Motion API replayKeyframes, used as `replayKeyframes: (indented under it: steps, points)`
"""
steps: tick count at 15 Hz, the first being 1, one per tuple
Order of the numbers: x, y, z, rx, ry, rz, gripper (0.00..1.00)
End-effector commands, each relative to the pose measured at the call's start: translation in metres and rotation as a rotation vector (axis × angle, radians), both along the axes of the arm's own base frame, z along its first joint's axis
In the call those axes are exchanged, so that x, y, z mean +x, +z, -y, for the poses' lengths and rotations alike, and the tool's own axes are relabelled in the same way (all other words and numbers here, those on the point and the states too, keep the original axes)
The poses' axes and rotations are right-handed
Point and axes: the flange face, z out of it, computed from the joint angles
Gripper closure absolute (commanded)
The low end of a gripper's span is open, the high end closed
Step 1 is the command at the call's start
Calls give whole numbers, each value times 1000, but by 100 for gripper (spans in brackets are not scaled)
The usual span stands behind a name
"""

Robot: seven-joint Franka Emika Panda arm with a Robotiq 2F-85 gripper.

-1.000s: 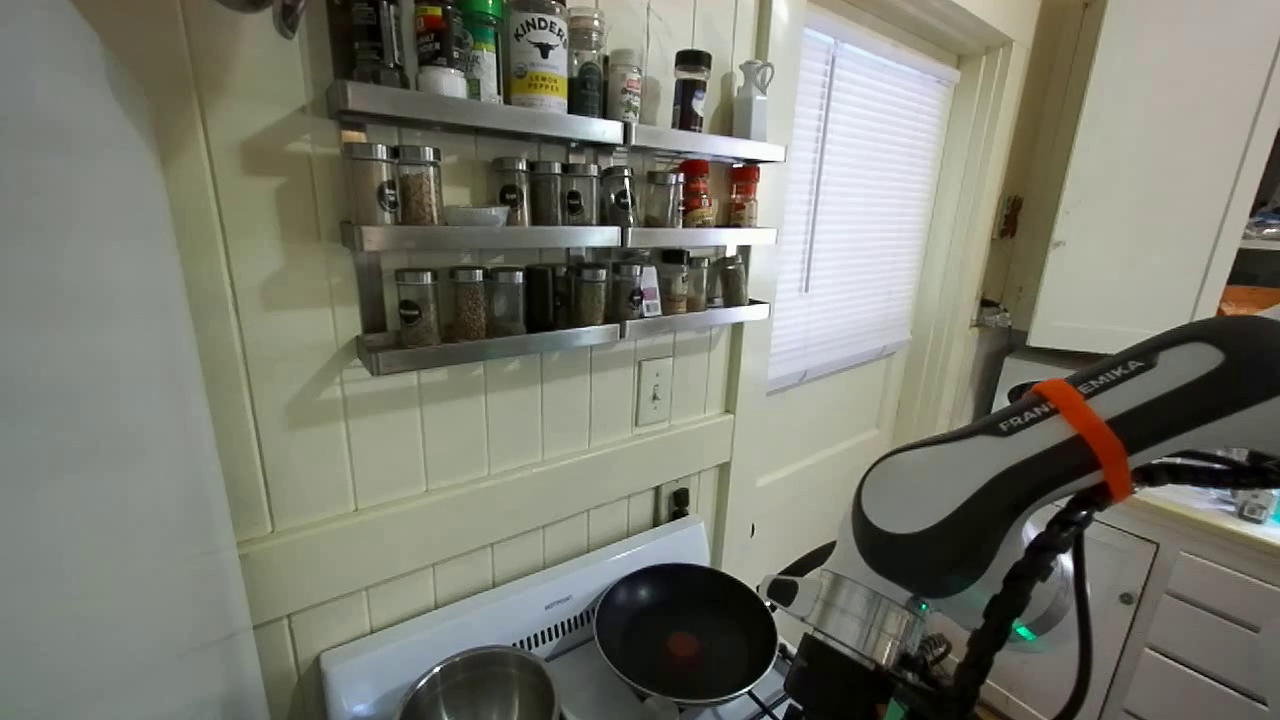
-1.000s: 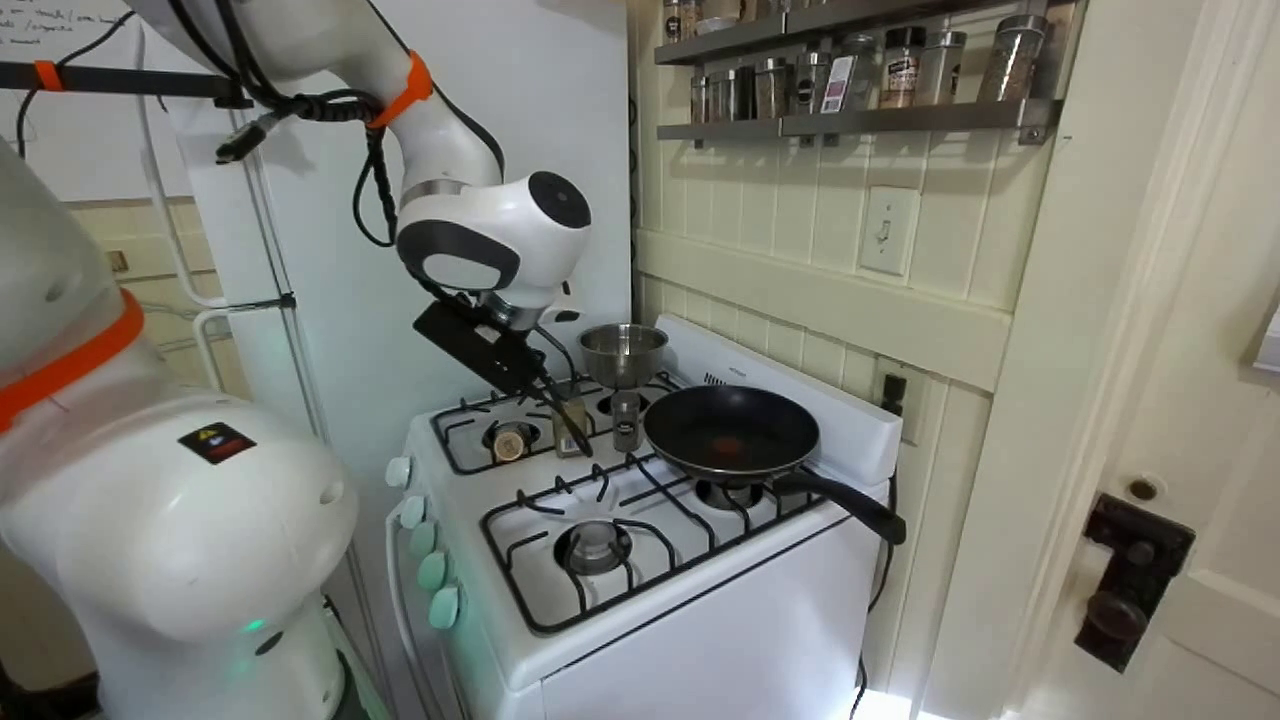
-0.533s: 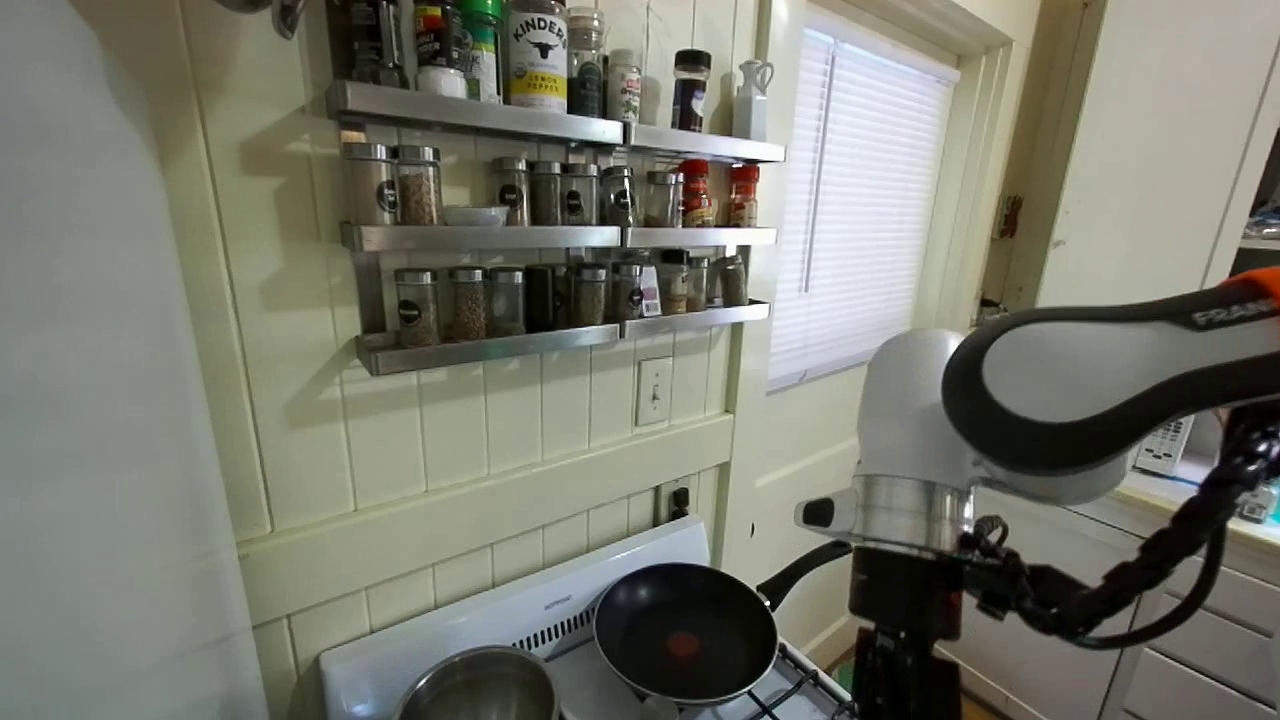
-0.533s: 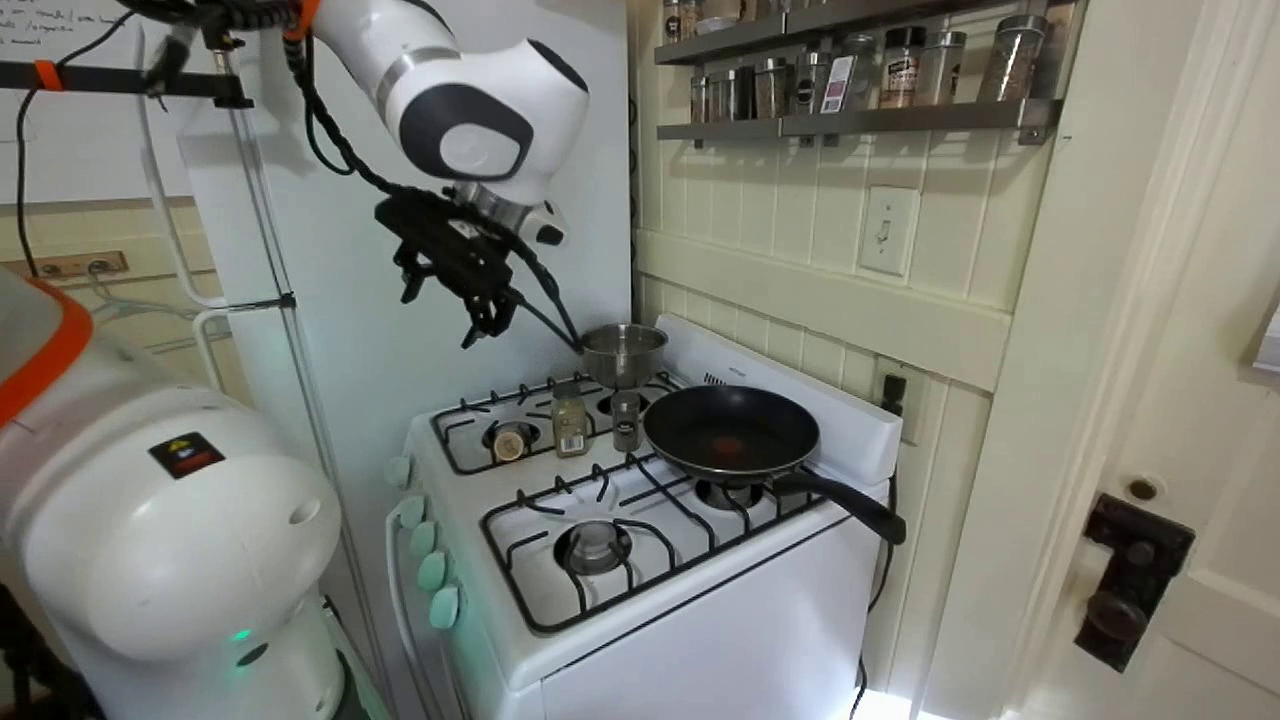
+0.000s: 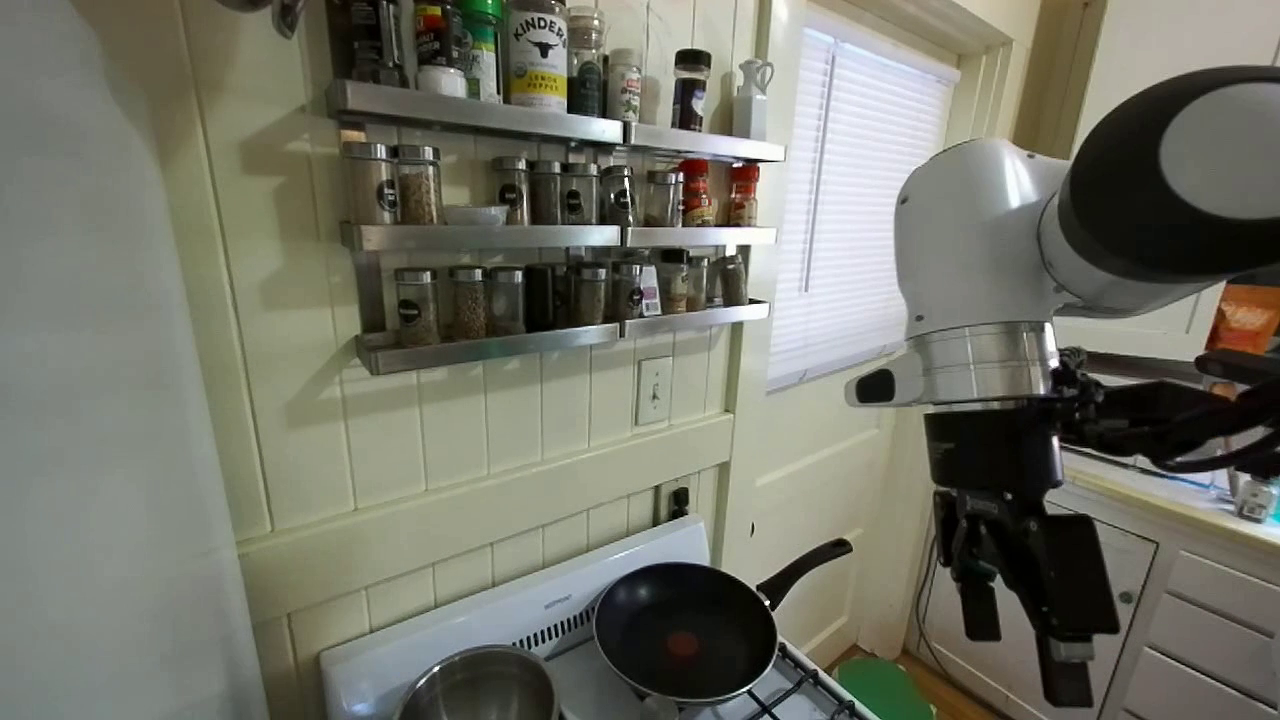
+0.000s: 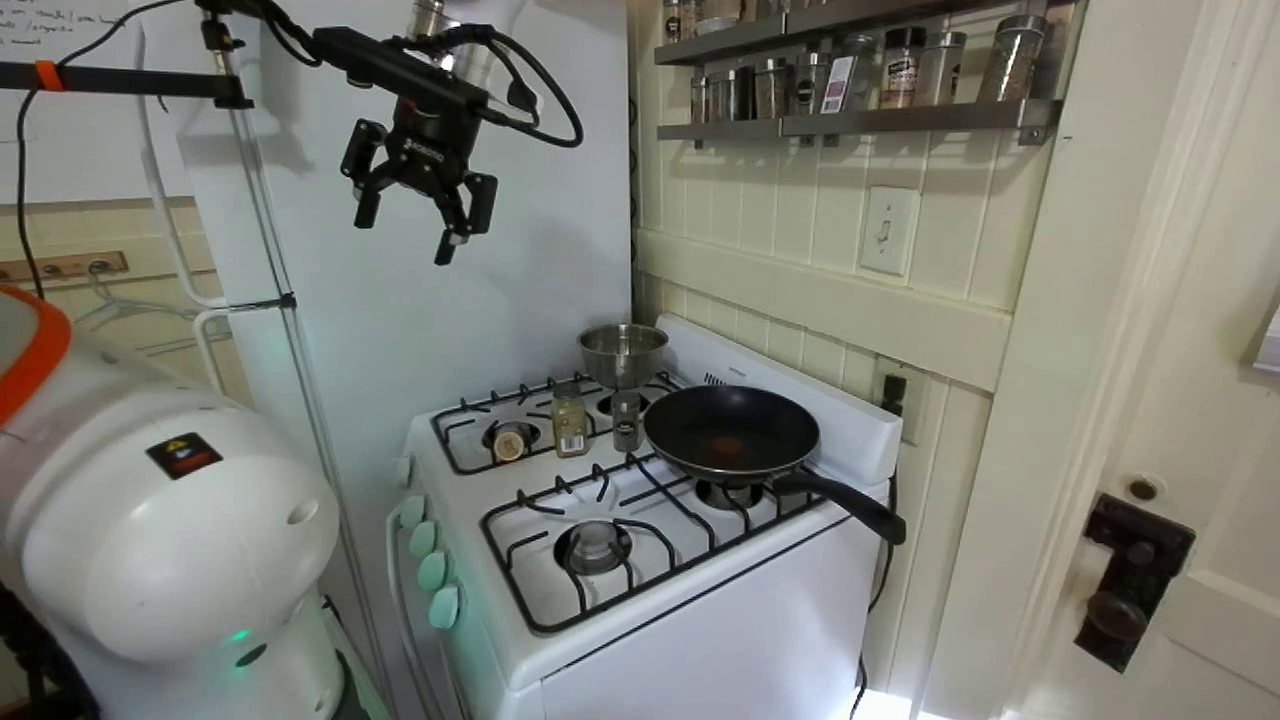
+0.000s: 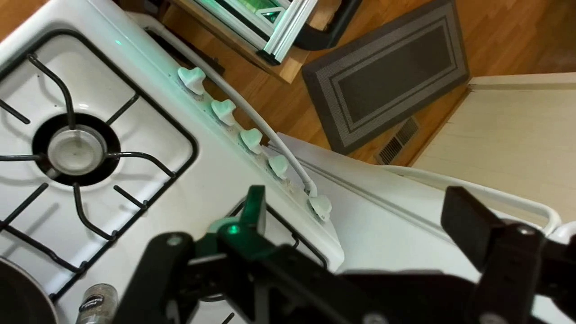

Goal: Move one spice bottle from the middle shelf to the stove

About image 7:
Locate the metal floor vent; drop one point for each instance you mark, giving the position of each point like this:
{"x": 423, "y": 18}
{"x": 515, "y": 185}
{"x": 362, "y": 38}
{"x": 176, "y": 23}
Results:
{"x": 398, "y": 140}

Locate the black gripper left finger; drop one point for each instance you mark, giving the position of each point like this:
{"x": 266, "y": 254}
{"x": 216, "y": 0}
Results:
{"x": 239, "y": 281}

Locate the white stove knob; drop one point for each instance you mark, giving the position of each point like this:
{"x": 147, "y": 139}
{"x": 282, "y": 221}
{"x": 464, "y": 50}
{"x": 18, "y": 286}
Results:
{"x": 191, "y": 77}
{"x": 277, "y": 164}
{"x": 318, "y": 207}
{"x": 223, "y": 110}
{"x": 250, "y": 139}

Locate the round gas burner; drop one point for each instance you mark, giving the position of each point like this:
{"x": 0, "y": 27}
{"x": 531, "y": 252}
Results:
{"x": 75, "y": 149}

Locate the white refrigerator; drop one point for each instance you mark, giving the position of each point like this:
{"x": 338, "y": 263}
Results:
{"x": 383, "y": 227}

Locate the white metal frame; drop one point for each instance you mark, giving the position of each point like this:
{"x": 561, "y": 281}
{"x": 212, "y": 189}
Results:
{"x": 281, "y": 36}

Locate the white gas stove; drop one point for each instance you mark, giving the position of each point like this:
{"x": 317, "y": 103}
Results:
{"x": 180, "y": 198}

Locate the black frying pan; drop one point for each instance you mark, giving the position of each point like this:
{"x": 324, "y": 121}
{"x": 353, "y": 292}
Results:
{"x": 18, "y": 297}

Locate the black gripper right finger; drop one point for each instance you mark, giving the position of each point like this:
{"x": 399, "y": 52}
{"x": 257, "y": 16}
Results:
{"x": 515, "y": 275}

